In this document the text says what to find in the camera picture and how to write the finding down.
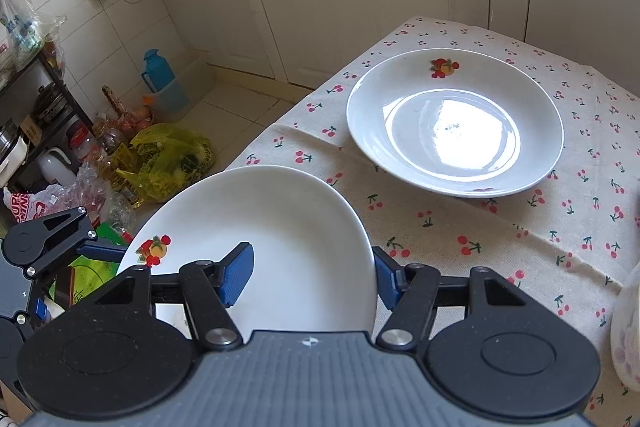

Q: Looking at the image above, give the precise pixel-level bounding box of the black metal shelf rack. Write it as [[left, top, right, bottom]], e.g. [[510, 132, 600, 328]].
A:
[[1, 51, 93, 192]]

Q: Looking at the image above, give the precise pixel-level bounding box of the green snack package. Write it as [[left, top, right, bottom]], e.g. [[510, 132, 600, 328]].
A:
[[49, 223, 132, 310]]

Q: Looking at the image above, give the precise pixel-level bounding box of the white floral bowl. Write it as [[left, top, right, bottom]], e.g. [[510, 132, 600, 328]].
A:
[[610, 265, 640, 392]]

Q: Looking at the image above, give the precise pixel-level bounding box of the white deep plate fruit print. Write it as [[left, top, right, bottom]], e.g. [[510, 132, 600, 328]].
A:
[[346, 48, 564, 198]]

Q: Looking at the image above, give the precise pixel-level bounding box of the cherry print tablecloth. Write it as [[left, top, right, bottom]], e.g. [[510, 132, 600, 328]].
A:
[[224, 16, 639, 426]]

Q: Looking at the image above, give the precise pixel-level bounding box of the yellow plastic bag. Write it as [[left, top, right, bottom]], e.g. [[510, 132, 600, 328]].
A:
[[116, 124, 216, 204]]

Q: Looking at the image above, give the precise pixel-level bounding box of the blue thermos jug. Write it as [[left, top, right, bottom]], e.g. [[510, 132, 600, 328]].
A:
[[141, 49, 175, 93]]

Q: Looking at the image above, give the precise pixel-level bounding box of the white plate with fruit print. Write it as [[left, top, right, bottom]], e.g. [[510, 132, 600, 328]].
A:
[[119, 166, 378, 338]]

